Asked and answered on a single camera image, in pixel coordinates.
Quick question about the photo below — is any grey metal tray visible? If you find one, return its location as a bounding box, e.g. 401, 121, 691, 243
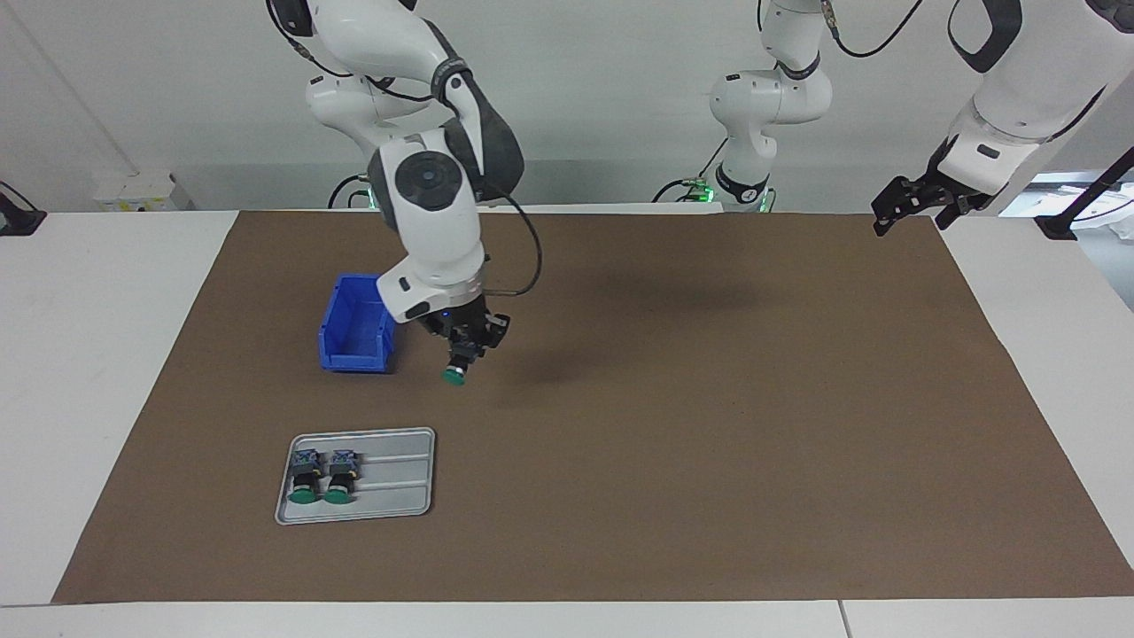
274, 427, 437, 526

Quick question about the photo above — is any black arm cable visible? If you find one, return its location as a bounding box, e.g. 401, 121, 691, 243
824, 0, 928, 60
482, 190, 544, 299

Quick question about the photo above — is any brown paper table mat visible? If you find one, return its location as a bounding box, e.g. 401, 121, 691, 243
51, 210, 1134, 605

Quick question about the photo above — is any blue plastic storage bin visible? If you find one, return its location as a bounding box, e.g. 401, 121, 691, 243
317, 273, 400, 375

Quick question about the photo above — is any black base cable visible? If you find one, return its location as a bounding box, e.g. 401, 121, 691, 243
327, 172, 374, 211
652, 136, 730, 204

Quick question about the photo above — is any black angled stand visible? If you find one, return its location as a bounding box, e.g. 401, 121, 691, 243
1033, 145, 1134, 242

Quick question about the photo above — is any black table clamp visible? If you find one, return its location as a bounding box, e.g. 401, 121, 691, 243
0, 181, 48, 237

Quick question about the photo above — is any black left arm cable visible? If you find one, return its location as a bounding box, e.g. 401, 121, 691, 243
824, 0, 928, 60

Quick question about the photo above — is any white wall socket box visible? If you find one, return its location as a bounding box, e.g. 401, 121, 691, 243
92, 170, 195, 214

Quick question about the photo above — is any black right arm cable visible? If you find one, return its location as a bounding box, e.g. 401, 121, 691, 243
482, 190, 544, 299

